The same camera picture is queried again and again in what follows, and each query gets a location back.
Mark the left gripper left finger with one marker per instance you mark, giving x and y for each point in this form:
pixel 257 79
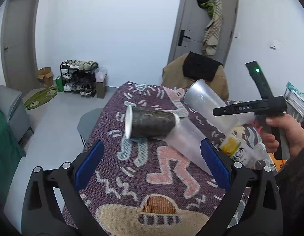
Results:
pixel 41 214

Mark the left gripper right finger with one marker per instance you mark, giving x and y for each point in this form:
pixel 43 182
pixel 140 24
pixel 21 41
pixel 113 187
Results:
pixel 262 215

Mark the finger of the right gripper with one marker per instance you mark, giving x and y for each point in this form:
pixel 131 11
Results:
pixel 245 107

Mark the frosted clear plastic cup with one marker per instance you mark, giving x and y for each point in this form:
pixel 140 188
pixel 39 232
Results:
pixel 186 138

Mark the dark patterned paper cup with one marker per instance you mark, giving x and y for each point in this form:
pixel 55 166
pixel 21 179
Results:
pixel 141 123

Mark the yellow label plastic bottle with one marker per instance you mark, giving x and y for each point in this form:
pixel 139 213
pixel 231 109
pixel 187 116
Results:
pixel 241 152

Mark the green blanket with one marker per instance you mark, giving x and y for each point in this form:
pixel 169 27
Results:
pixel 10 155

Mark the black garment on chair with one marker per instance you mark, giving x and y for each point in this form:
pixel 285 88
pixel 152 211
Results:
pixel 198 67

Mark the plaid scarf on door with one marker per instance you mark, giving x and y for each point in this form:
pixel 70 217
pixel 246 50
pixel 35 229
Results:
pixel 213 29

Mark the tan chair with coat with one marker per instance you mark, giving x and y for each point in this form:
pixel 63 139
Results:
pixel 172 76

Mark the grey stool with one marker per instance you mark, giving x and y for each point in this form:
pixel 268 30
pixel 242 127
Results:
pixel 87 123

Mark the grey entrance door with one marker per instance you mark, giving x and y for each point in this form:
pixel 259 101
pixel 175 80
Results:
pixel 190 27

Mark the purple patterned woven tablecloth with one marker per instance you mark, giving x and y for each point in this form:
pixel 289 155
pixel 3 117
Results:
pixel 143 186

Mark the grey sofa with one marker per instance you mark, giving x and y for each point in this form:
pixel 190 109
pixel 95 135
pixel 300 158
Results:
pixel 12 107

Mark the green oval floor mat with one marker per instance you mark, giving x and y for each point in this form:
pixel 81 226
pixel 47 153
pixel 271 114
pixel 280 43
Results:
pixel 41 97

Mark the cardboard box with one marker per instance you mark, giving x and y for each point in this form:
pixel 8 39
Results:
pixel 45 77

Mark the black shoe rack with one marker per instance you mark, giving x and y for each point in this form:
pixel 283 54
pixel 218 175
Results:
pixel 79 77

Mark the white plastic bag bin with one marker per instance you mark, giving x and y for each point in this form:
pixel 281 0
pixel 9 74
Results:
pixel 101 81

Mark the grey interior door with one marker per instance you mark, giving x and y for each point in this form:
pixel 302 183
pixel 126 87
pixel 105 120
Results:
pixel 18 48

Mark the wire mesh rack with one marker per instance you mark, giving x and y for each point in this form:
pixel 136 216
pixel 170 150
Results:
pixel 295 102

